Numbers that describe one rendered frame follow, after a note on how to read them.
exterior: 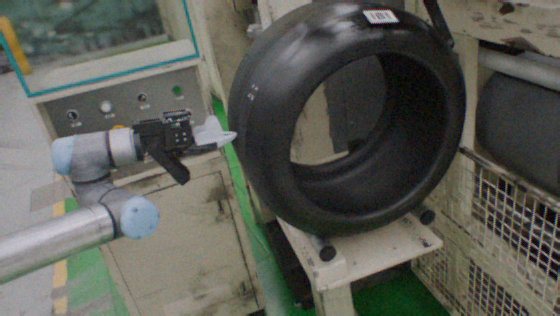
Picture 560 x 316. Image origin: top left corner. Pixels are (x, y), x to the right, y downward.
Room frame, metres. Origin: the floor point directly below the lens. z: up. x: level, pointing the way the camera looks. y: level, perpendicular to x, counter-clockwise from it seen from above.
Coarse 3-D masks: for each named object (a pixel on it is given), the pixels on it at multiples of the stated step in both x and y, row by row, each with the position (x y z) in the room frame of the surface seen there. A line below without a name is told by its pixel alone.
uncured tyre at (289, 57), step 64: (320, 0) 1.04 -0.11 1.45; (256, 64) 0.89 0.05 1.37; (320, 64) 0.80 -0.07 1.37; (384, 64) 1.13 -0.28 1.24; (448, 64) 0.88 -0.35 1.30; (256, 128) 0.79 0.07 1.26; (384, 128) 1.13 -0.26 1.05; (448, 128) 0.87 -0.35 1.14; (256, 192) 0.81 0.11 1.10; (320, 192) 1.04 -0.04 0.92; (384, 192) 0.98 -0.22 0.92
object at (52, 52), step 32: (0, 0) 1.33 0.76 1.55; (32, 0) 1.35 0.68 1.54; (64, 0) 1.37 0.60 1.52; (96, 0) 1.39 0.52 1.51; (128, 0) 1.41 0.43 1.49; (160, 0) 1.44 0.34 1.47; (0, 32) 1.32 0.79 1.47; (32, 32) 1.34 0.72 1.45; (64, 32) 1.36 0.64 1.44; (96, 32) 1.38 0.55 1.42; (128, 32) 1.41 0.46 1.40; (160, 32) 1.43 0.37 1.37; (192, 32) 1.45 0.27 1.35; (32, 64) 1.33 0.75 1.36; (64, 64) 1.35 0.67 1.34; (96, 64) 1.38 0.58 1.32; (128, 64) 1.40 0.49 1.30; (160, 64) 1.42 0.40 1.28
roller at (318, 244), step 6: (306, 234) 0.88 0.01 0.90; (312, 240) 0.85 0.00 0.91; (318, 240) 0.83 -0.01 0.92; (324, 240) 0.83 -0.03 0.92; (312, 246) 0.84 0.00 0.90; (318, 246) 0.81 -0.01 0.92; (324, 246) 0.80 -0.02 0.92; (330, 246) 0.80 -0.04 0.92; (318, 252) 0.80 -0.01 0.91; (324, 252) 0.79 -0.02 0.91; (330, 252) 0.80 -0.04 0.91; (336, 252) 0.80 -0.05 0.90; (324, 258) 0.79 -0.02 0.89; (330, 258) 0.80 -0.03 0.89
